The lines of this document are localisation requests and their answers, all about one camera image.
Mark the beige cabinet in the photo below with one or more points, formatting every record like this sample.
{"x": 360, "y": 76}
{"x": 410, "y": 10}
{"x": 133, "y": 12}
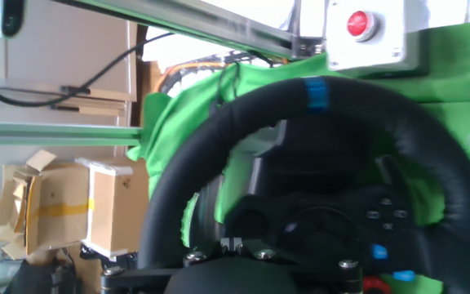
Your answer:
{"x": 67, "y": 53}

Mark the black chair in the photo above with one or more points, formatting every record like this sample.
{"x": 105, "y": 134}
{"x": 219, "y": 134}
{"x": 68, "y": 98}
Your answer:
{"x": 35, "y": 281}

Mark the aluminium frame bar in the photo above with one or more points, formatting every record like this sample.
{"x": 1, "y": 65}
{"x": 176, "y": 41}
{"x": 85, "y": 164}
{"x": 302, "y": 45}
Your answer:
{"x": 218, "y": 28}
{"x": 55, "y": 134}

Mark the green cloth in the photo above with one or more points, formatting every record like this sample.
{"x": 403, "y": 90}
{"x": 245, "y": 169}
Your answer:
{"x": 443, "y": 73}

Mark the black racing wheel controller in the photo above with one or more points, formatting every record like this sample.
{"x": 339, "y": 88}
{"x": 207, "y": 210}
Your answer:
{"x": 300, "y": 163}

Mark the white box red button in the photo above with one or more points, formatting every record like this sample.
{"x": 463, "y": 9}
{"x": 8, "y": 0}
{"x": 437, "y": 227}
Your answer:
{"x": 382, "y": 53}

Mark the orange tube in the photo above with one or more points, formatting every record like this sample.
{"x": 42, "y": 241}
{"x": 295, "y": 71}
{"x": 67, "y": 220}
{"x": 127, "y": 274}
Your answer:
{"x": 190, "y": 65}

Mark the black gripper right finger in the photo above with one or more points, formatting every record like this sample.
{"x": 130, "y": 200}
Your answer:
{"x": 312, "y": 270}

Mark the black leather steering wheel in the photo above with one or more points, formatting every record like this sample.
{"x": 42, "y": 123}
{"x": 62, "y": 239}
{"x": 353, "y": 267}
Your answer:
{"x": 443, "y": 143}

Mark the torn cardboard box yellow tape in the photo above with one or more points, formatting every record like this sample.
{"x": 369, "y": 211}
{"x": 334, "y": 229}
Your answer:
{"x": 59, "y": 196}

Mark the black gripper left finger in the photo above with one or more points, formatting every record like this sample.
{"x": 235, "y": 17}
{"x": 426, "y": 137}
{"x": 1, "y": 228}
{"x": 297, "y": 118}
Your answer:
{"x": 157, "y": 269}

